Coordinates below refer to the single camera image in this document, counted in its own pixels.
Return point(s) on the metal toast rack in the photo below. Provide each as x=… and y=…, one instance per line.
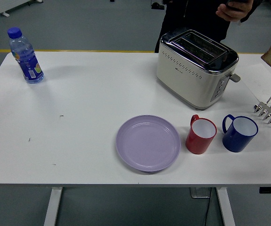
x=270, y=110

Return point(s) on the purple plate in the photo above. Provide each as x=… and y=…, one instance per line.
x=148, y=143

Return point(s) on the white paper sheet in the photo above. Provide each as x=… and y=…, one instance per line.
x=255, y=82

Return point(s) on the person's hand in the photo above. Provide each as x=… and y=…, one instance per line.
x=235, y=15

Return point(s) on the clear bracket under table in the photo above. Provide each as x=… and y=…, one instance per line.
x=199, y=193

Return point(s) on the cream and chrome toaster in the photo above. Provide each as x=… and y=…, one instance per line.
x=191, y=80

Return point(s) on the black device on floor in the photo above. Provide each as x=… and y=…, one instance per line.
x=157, y=5

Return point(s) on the person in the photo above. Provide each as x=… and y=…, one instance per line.
x=191, y=16

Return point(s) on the red mug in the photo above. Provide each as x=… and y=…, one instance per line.
x=196, y=143

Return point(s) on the white floor unit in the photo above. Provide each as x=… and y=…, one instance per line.
x=8, y=4

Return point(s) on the white table leg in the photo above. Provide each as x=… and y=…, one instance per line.
x=226, y=207
x=52, y=207

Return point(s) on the blue mug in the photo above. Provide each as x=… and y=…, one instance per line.
x=234, y=141

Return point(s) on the clear water bottle blue label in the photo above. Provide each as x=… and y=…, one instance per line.
x=28, y=63

